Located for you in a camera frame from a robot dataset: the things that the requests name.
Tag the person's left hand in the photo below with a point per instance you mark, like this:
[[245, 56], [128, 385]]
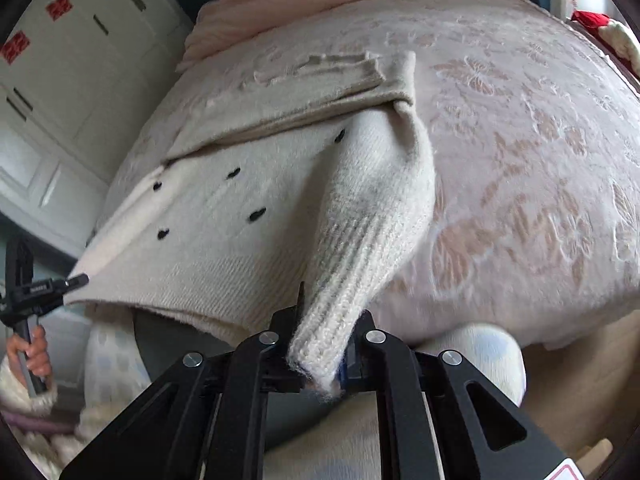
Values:
[[34, 357]]

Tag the cream cloth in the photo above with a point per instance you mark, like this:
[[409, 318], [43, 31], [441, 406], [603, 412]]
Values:
[[622, 45]]

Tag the person's left leg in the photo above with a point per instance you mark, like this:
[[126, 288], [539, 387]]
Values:
[[112, 380]]

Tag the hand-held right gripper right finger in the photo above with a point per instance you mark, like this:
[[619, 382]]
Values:
[[362, 355]]

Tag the red wardrobe sticker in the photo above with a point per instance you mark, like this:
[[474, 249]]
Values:
[[15, 46]]

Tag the red cloth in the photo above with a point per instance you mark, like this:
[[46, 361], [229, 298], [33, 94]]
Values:
[[589, 18]]

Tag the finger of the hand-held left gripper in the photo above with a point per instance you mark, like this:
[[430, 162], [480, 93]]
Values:
[[72, 281]]

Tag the pink butterfly blanket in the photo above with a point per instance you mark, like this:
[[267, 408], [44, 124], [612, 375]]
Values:
[[500, 160]]

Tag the person's left forearm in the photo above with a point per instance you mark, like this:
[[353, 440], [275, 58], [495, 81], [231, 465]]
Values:
[[25, 400]]

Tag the cream knit sweater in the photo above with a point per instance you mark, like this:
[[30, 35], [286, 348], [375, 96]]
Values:
[[225, 220]]

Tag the pink duvet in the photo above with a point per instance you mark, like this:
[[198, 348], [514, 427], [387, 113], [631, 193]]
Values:
[[280, 10]]

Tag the white wardrobe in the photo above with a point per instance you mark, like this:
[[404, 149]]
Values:
[[75, 90]]

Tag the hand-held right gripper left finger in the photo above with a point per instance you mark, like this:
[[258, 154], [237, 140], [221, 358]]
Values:
[[282, 331]]

